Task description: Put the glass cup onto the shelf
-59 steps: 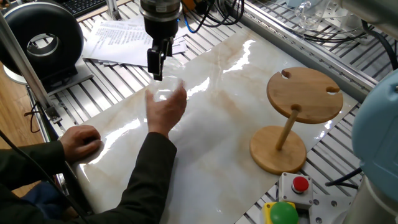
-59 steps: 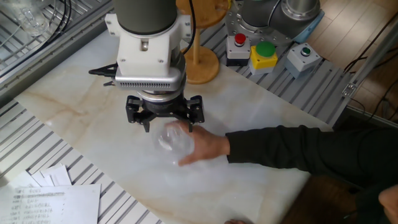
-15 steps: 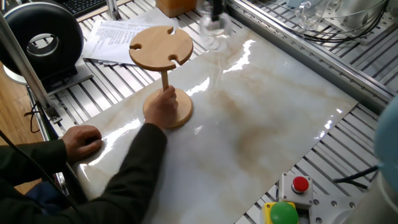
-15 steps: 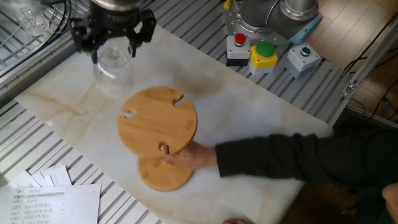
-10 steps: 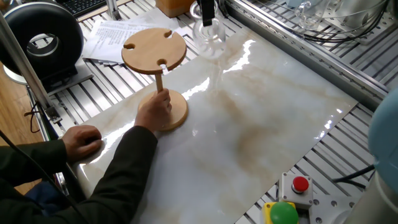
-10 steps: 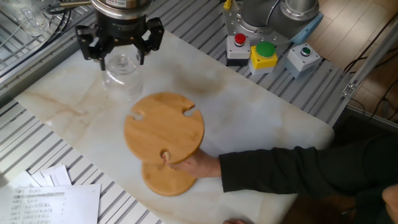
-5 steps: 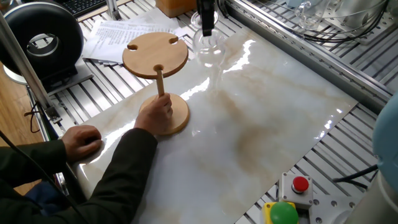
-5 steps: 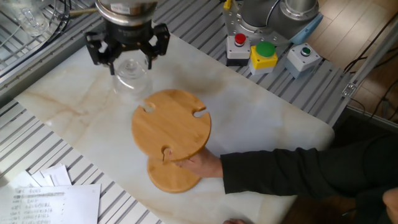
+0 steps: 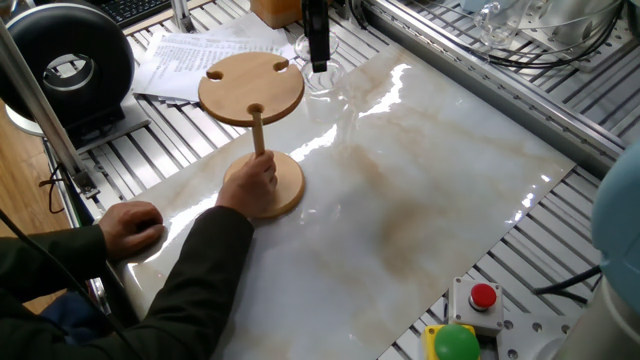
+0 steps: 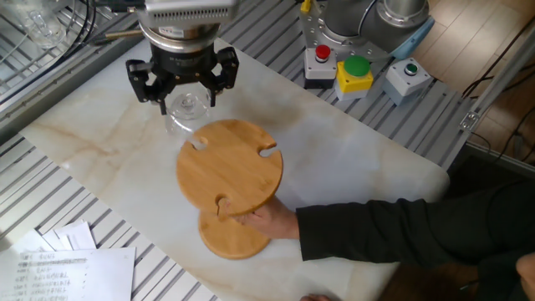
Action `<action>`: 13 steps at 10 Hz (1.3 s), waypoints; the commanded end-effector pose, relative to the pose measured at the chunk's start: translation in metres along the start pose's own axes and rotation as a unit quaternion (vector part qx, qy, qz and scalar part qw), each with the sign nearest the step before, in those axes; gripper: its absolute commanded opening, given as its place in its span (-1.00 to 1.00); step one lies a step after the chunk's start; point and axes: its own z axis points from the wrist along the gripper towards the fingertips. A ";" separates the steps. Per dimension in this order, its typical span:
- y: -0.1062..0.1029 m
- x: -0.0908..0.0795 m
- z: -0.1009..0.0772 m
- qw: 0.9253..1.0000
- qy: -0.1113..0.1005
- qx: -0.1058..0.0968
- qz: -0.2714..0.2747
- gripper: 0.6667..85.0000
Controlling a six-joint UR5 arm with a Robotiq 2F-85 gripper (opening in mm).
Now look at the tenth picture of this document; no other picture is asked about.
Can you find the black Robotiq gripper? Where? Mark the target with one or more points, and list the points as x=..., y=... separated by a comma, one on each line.
x=184, y=67

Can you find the clear glass cup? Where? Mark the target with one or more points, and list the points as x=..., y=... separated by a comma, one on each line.
x=188, y=115

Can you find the round wooden cup shelf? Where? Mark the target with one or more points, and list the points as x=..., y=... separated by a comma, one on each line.
x=230, y=167

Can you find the silver UR5 robot arm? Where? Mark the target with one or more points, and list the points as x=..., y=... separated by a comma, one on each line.
x=363, y=21

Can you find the right forearm dark sleeve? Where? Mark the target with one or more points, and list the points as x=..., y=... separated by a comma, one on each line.
x=397, y=230

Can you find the person's right hand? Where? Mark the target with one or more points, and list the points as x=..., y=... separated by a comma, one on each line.
x=271, y=221

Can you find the person's left hand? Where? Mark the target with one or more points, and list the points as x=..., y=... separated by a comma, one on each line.
x=315, y=298

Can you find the grey box red button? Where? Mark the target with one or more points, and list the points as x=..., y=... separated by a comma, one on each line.
x=319, y=71

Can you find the silver robot mounting plate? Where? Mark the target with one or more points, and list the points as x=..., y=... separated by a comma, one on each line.
x=313, y=29

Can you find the small yellow object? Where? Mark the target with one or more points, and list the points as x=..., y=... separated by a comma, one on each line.
x=306, y=5

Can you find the clear glass beaker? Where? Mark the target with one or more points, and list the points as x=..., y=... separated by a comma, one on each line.
x=39, y=25

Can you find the yellow box green button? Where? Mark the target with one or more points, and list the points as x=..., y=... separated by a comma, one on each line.
x=353, y=81

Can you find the white paper sheet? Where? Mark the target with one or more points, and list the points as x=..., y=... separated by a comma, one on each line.
x=31, y=242
x=79, y=236

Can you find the grey box small green button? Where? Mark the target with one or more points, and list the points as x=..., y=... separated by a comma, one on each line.
x=403, y=85

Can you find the printed paper sheet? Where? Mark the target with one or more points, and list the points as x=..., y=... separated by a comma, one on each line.
x=83, y=276

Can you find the dark jacket torso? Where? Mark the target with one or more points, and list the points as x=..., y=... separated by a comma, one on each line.
x=495, y=280

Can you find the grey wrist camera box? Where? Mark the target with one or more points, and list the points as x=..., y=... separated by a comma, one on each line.
x=188, y=12

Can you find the grey aluminium frame rail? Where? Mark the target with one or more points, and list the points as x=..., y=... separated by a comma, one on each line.
x=62, y=83

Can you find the aluminium frame post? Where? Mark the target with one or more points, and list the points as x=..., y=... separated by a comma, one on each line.
x=501, y=75

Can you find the grey aluminium frame bar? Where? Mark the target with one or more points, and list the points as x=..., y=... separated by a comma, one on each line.
x=501, y=154

